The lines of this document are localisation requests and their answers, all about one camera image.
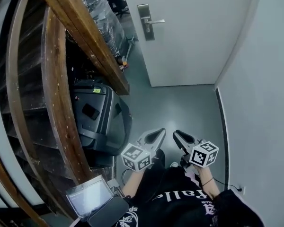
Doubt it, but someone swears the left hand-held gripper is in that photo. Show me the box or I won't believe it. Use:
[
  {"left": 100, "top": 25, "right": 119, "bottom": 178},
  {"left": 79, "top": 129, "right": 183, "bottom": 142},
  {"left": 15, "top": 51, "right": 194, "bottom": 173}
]
[{"left": 120, "top": 127, "right": 167, "bottom": 173}]

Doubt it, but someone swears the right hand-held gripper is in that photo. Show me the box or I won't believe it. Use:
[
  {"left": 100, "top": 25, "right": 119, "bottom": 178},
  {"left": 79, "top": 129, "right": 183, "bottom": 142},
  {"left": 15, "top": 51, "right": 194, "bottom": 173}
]
[{"left": 172, "top": 130, "right": 220, "bottom": 170}]

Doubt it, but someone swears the silver door lock plate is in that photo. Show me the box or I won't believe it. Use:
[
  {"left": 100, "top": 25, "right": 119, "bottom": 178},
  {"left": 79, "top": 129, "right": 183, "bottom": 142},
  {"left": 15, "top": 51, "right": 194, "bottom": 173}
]
[{"left": 137, "top": 3, "right": 155, "bottom": 41}]

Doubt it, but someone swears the person's right forearm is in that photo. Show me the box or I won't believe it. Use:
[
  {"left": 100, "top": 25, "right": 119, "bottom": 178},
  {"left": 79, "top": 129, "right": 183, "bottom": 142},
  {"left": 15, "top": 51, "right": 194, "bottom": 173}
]
[{"left": 195, "top": 166, "right": 222, "bottom": 199}]

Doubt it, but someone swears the person's left forearm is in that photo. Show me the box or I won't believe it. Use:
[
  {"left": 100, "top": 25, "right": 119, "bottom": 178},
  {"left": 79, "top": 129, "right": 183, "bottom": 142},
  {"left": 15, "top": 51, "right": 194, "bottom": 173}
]
[{"left": 121, "top": 169, "right": 145, "bottom": 197}]

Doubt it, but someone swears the white door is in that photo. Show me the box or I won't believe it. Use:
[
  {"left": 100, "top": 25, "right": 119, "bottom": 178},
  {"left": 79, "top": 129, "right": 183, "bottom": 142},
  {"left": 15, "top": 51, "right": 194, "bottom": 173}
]
[{"left": 122, "top": 0, "right": 261, "bottom": 88}]

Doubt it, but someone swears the black hard equipment case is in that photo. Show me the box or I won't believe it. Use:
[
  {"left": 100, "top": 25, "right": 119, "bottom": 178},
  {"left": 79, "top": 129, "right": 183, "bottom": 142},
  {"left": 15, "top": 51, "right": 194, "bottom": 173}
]
[{"left": 71, "top": 79, "right": 133, "bottom": 156}]

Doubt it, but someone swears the person's black printed shirt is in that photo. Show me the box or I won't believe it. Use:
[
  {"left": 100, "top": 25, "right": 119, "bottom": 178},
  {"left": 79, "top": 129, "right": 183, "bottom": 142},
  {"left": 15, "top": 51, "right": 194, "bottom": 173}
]
[{"left": 117, "top": 148, "right": 266, "bottom": 227}]

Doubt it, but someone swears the grey laptop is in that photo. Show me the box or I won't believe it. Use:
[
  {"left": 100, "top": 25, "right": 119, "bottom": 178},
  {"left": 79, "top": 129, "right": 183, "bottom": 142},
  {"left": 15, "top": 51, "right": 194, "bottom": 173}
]
[{"left": 65, "top": 175, "right": 130, "bottom": 226}]

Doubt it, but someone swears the metal rod with orange wheel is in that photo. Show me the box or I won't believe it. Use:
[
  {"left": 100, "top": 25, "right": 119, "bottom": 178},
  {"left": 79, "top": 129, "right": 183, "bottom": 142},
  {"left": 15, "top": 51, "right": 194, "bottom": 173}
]
[{"left": 118, "top": 35, "right": 138, "bottom": 69}]

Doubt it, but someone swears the plastic-wrapped dark pile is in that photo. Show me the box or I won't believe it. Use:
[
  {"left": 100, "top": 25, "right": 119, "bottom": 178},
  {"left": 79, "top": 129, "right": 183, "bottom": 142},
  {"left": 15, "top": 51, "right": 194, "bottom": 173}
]
[{"left": 84, "top": 0, "right": 127, "bottom": 57}]

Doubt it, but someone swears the curved wooden staircase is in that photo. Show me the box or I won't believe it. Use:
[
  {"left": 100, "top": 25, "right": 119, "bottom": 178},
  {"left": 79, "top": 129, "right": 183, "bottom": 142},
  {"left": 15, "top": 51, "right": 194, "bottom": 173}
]
[{"left": 0, "top": 0, "right": 95, "bottom": 227}]

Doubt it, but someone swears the straight wooden beam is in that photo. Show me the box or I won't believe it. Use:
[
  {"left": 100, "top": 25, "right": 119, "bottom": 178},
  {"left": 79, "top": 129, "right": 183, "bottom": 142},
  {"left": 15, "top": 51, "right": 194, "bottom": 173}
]
[{"left": 35, "top": 0, "right": 130, "bottom": 96}]

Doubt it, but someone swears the black office chair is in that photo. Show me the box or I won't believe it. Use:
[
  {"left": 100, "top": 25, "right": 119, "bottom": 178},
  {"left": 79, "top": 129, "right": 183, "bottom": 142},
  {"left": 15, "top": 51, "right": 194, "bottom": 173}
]
[{"left": 102, "top": 0, "right": 130, "bottom": 17}]

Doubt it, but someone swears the black hair tie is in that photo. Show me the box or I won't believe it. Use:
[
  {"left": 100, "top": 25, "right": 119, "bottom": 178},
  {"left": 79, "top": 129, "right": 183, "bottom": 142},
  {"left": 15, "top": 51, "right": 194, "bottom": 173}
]
[{"left": 200, "top": 176, "right": 215, "bottom": 188}]

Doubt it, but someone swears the black power cable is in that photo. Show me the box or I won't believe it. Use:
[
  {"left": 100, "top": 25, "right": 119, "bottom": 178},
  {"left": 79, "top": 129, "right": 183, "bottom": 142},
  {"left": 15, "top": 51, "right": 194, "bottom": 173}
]
[{"left": 212, "top": 176, "right": 242, "bottom": 192}]

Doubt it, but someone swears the silver door lever handle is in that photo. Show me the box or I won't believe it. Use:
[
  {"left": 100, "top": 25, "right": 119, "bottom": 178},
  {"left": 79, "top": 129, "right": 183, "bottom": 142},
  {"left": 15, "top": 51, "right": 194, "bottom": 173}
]
[{"left": 145, "top": 18, "right": 166, "bottom": 26}]

